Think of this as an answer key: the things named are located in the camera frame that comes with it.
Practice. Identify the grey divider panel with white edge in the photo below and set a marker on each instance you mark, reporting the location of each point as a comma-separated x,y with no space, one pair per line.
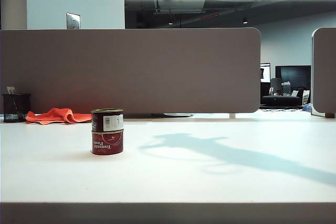
326,72

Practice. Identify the large dark wall screen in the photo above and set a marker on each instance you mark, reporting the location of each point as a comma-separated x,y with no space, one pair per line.
296,72

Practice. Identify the white items in pen holder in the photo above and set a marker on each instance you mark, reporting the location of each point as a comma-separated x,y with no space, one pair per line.
10,90

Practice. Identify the small computer monitor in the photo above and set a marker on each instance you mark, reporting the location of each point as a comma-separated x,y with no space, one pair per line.
265,72

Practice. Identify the metal wall switch plate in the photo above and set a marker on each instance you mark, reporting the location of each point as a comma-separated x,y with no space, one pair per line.
73,20

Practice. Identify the black sofa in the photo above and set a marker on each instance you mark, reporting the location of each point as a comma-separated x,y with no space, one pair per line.
281,100

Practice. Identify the orange cloth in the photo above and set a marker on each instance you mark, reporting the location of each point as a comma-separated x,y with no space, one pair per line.
60,116

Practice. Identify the brown divider foot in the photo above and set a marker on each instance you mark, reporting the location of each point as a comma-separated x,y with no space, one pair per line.
329,115

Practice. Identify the black white checkerboard mat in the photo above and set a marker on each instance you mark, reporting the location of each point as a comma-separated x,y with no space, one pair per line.
283,108

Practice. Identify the black mesh pen holder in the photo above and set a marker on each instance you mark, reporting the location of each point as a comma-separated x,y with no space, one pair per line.
15,108

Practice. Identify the large grey desk divider panel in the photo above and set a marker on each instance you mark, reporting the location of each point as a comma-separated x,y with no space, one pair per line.
131,72

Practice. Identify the black ceiling spotlight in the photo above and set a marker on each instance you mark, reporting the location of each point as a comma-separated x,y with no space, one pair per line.
245,20

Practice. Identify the tomato can with white label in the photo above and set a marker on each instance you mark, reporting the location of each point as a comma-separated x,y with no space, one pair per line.
98,120

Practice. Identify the dark monitor stand base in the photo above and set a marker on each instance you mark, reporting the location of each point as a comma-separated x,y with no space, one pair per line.
173,115

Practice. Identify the red tomato paste can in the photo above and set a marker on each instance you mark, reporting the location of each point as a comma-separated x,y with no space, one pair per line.
107,145

